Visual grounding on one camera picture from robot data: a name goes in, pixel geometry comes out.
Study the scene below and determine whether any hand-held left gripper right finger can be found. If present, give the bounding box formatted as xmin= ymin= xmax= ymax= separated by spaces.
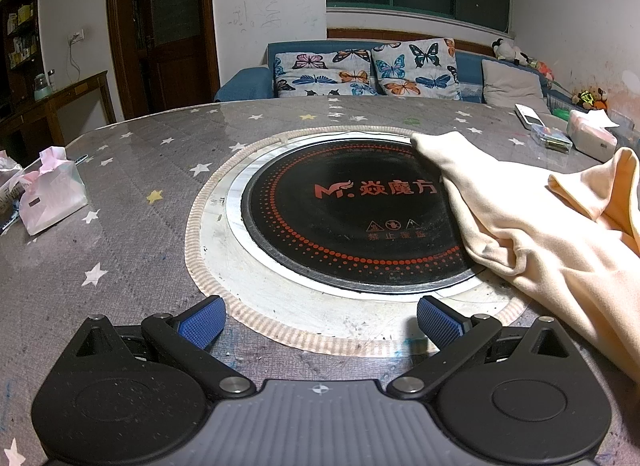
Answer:
xmin=387 ymin=296 xmax=573 ymax=398

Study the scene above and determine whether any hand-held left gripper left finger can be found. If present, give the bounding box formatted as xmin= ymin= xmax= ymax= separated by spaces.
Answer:
xmin=70 ymin=295 xmax=256 ymax=398

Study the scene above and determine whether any cream garment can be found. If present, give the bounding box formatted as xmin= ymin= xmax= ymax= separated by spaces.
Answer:
xmin=410 ymin=132 xmax=640 ymax=383

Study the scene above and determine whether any round black induction cooktop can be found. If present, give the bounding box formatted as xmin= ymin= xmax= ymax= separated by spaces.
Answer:
xmin=223 ymin=130 xmax=490 ymax=297

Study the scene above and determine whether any grey star-print tablecloth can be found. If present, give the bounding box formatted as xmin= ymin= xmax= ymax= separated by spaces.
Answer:
xmin=0 ymin=96 xmax=640 ymax=466

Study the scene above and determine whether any pink tissue pack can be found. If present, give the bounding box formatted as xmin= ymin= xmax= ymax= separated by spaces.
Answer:
xmin=19 ymin=146 xmax=89 ymax=236

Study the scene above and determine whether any clear plastic box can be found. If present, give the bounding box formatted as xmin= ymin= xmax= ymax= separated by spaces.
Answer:
xmin=530 ymin=125 xmax=574 ymax=152

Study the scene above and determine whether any white remote control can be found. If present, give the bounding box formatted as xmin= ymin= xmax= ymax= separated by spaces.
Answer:
xmin=515 ymin=104 xmax=550 ymax=131

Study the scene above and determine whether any white tissue box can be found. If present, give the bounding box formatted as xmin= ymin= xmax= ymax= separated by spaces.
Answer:
xmin=567 ymin=110 xmax=621 ymax=163

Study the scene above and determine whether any blue sofa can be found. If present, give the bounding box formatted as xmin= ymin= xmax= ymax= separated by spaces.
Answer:
xmin=214 ymin=40 xmax=640 ymax=147

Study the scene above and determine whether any grey cushion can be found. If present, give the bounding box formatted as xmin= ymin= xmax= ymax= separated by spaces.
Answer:
xmin=481 ymin=59 xmax=546 ymax=107

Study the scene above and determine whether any butterfly print cushion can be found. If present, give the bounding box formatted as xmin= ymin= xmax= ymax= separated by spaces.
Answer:
xmin=371 ymin=37 xmax=461 ymax=101
xmin=273 ymin=48 xmax=379 ymax=98

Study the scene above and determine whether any wooden sideboard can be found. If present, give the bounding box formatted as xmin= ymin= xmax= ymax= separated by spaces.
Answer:
xmin=0 ymin=70 xmax=117 ymax=147

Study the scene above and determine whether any orange plush toy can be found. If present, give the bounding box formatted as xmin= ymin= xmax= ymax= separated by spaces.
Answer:
xmin=572 ymin=88 xmax=609 ymax=111

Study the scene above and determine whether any black white plush toy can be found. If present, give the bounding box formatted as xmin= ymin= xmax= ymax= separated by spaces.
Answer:
xmin=490 ymin=39 xmax=532 ymax=67

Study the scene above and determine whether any brown wooden door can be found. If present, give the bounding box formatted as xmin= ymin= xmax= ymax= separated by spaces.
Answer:
xmin=105 ymin=0 xmax=221 ymax=119

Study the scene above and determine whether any dark wooden shelf cabinet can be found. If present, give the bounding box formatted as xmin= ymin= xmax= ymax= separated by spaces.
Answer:
xmin=0 ymin=0 xmax=41 ymax=96

